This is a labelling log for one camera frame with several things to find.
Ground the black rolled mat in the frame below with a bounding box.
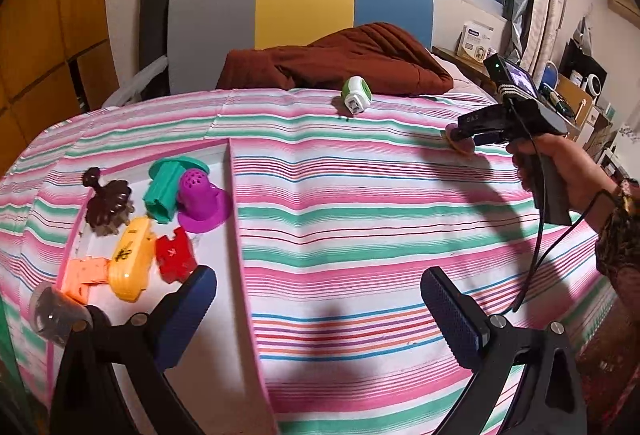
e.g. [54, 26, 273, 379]
[139, 0, 178, 98]

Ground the white round device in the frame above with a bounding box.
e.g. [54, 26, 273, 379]
[582, 72, 606, 96]

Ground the person's right forearm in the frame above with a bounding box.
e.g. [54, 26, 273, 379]
[595, 177, 640, 296]

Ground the beige wall air conditioner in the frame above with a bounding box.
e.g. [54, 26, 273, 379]
[607, 0, 640, 26]

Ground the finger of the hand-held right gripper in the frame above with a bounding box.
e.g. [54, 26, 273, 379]
[472, 130, 508, 148]

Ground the yellow toy block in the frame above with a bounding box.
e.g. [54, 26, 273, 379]
[107, 216, 157, 302]

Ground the black cable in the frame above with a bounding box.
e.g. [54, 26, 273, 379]
[510, 135, 621, 316]

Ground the red puzzle piece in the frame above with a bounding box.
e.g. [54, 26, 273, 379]
[155, 227, 197, 283]

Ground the wooden bedside shelf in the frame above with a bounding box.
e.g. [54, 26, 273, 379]
[432, 46, 618, 156]

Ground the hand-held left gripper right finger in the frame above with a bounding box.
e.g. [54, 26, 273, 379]
[420, 266, 587, 435]

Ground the pink rimmed white tray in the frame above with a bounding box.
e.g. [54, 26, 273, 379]
[47, 137, 278, 435]

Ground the orange holed block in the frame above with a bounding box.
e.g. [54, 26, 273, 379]
[62, 257, 111, 306]

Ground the person's right hand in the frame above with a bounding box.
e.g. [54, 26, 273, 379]
[515, 134, 618, 233]

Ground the white green plug-in device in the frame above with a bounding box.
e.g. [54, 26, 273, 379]
[342, 76, 372, 116]

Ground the pink green striped blanket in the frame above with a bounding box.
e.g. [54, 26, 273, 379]
[0, 87, 618, 435]

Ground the grey yellow blue headboard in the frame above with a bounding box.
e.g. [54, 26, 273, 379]
[167, 0, 434, 94]

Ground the purple oval soap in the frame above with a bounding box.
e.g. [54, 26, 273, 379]
[445, 125, 478, 158]

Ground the brown quilt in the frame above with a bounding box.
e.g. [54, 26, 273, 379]
[216, 22, 455, 96]

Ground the brown toy figure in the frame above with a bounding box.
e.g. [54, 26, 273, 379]
[82, 167, 137, 237]

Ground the white printed carton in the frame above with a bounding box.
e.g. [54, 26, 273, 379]
[457, 22, 496, 58]

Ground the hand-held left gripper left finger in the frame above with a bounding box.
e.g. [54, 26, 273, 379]
[50, 265, 218, 435]

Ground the pale pink bed sheet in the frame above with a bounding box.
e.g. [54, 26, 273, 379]
[430, 52, 488, 96]

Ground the wooden wardrobe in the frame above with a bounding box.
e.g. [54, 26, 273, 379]
[0, 0, 121, 176]

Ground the black speaker box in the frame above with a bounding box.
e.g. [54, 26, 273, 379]
[559, 40, 608, 90]

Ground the green ribbed toy cup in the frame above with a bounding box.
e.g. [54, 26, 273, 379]
[143, 156, 210, 225]

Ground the white plastic bag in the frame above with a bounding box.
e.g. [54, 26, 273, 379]
[102, 57, 171, 108]

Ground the magenta funnel toy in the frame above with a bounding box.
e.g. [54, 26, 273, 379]
[176, 167, 233, 234]

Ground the grey black cylinder fan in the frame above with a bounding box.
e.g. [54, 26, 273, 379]
[29, 285, 93, 348]

